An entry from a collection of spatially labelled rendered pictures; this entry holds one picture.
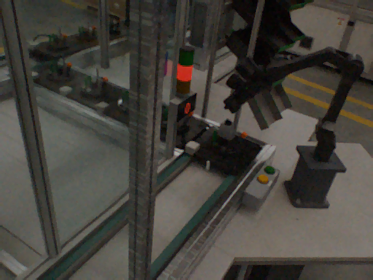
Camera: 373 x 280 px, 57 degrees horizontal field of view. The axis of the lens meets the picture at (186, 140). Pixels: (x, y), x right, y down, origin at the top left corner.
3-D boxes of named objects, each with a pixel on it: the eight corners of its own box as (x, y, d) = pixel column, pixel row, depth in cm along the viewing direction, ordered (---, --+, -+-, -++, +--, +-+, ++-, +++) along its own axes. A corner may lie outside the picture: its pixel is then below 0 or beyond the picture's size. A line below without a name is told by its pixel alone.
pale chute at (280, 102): (285, 109, 176) (293, 106, 172) (272, 117, 167) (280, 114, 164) (261, 60, 175) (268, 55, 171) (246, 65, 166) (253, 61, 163)
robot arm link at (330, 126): (366, 55, 111) (345, 50, 113) (367, 63, 106) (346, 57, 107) (329, 136, 130) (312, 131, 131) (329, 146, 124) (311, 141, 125)
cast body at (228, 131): (234, 136, 143) (237, 122, 139) (230, 141, 140) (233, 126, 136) (217, 129, 147) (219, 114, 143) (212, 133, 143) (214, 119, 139)
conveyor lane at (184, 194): (254, 164, 156) (259, 146, 151) (138, 312, 95) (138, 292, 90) (201, 141, 168) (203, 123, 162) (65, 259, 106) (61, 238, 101)
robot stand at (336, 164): (329, 208, 137) (347, 169, 126) (294, 208, 136) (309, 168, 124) (315, 184, 149) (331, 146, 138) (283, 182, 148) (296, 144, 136)
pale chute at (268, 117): (275, 121, 165) (283, 118, 162) (261, 130, 156) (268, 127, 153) (249, 68, 164) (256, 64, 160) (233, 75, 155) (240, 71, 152)
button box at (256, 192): (277, 181, 142) (280, 169, 138) (257, 211, 126) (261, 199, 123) (261, 174, 144) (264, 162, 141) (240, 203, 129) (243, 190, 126)
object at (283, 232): (450, 262, 125) (454, 257, 123) (205, 262, 114) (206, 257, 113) (358, 148, 182) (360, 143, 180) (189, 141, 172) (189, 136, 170)
